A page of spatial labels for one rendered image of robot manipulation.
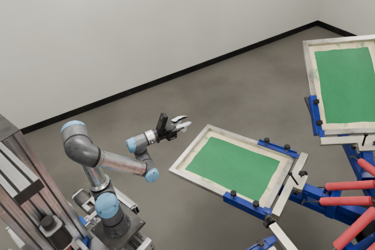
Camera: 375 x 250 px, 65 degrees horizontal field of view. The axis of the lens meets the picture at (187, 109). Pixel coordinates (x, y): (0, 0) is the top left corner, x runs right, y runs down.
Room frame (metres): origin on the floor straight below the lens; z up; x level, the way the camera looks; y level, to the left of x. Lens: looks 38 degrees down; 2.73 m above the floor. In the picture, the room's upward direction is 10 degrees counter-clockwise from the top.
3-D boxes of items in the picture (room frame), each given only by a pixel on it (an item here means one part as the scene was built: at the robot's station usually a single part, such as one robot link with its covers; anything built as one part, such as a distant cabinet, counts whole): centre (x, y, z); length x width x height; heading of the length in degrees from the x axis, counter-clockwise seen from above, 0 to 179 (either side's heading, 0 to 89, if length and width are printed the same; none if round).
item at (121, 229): (0.94, 0.50, 1.31); 0.15 x 0.15 x 0.10
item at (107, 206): (0.95, 0.50, 1.42); 0.13 x 0.12 x 0.14; 20
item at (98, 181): (1.07, 0.54, 1.63); 0.15 x 0.12 x 0.55; 20
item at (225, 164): (1.39, -0.38, 1.05); 1.08 x 0.61 x 0.23; 50
